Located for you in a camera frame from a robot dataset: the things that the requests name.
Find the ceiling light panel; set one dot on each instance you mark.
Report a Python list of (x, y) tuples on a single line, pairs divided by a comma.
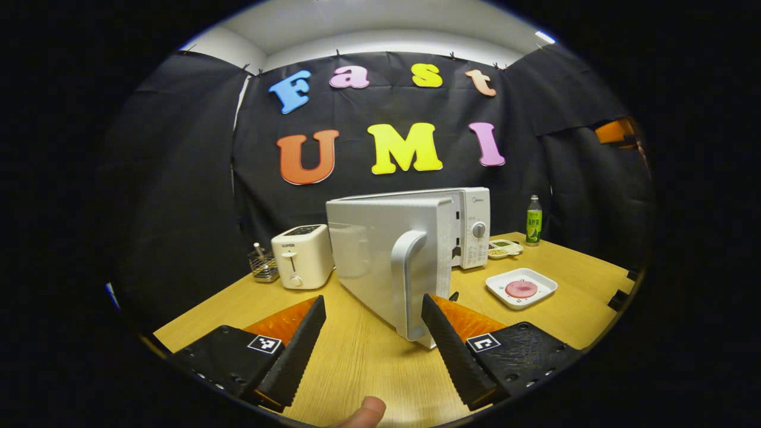
[(545, 37)]

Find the white toaster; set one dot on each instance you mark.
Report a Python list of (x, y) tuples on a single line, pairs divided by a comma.
[(303, 255)]

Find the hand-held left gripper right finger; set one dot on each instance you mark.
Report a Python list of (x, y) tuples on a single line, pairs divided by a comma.
[(455, 356)]

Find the white square plate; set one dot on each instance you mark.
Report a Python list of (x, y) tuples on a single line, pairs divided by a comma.
[(544, 286)]

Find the white divided dish of beans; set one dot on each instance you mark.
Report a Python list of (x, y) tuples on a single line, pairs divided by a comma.
[(504, 246)]

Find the green drink bottle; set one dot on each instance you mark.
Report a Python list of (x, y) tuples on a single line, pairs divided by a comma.
[(534, 223)]

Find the pink ham slice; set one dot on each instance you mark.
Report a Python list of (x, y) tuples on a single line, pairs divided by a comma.
[(521, 289)]

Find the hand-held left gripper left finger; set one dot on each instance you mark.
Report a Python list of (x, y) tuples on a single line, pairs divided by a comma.
[(297, 356)]

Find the white microwave oven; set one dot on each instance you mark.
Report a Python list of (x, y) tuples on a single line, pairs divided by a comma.
[(368, 249)]

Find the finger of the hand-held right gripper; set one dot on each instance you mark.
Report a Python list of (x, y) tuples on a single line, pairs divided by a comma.
[(618, 132)]

